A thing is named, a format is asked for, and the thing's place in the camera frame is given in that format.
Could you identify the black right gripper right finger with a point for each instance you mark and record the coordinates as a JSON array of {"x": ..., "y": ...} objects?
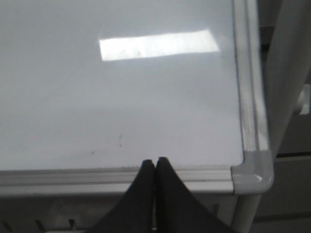
[{"x": 176, "y": 209}]

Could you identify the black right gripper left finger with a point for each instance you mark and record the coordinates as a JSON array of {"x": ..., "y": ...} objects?
[{"x": 134, "y": 212}]

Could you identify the white whiteboard with aluminium frame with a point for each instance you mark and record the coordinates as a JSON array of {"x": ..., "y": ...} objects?
[{"x": 91, "y": 88}]

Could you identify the grey perforated stand panel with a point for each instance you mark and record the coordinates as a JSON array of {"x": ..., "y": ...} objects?
[{"x": 44, "y": 213}]

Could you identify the grey whiteboard stand post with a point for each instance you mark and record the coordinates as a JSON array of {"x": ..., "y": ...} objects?
[{"x": 246, "y": 209}]

